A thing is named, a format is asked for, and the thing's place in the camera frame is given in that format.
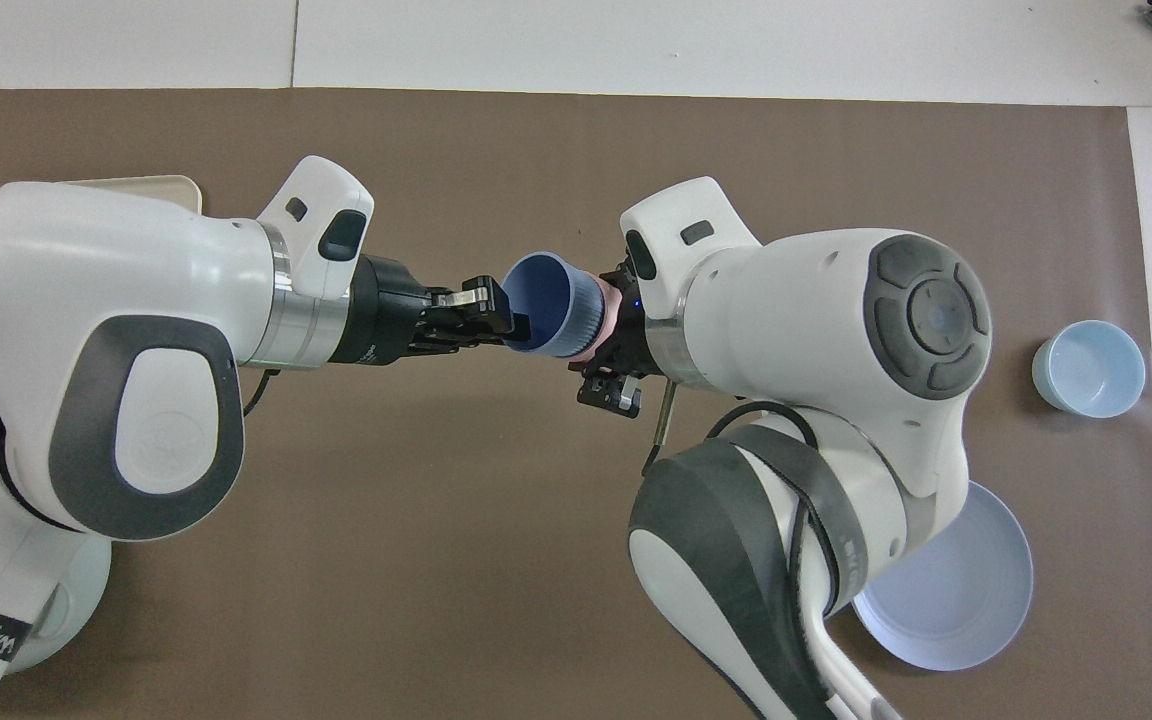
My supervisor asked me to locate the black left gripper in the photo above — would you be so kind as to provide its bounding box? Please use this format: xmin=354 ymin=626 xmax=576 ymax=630
xmin=331 ymin=255 xmax=532 ymax=366

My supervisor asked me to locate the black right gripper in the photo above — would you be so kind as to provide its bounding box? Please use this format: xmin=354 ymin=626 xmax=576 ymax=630
xmin=578 ymin=262 xmax=672 ymax=418

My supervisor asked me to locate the pink plastic cup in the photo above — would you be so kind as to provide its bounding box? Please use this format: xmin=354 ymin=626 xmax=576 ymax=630
xmin=576 ymin=270 xmax=629 ymax=363

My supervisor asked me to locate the blue plastic cup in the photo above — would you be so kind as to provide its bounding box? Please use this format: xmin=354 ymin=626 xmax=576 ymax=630
xmin=501 ymin=252 xmax=605 ymax=359

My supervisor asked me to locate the cream rabbit print tray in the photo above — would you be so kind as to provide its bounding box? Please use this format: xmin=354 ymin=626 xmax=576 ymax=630
xmin=66 ymin=175 xmax=205 ymax=216

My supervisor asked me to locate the brown table mat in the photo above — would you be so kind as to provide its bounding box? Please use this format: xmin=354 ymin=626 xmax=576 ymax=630
xmin=0 ymin=88 xmax=1152 ymax=720

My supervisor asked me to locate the blue plate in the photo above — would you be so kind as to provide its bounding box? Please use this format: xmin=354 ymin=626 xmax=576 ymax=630
xmin=851 ymin=480 xmax=1035 ymax=672

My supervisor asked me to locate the mint green cooking pot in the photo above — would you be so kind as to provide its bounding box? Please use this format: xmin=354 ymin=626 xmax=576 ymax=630
xmin=0 ymin=455 xmax=114 ymax=671

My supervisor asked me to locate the light blue bowl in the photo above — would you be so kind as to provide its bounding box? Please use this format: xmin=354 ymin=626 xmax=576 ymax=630
xmin=1032 ymin=320 xmax=1147 ymax=419

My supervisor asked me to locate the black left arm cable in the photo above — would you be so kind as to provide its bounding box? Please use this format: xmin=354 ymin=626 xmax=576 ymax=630
xmin=239 ymin=366 xmax=283 ymax=419

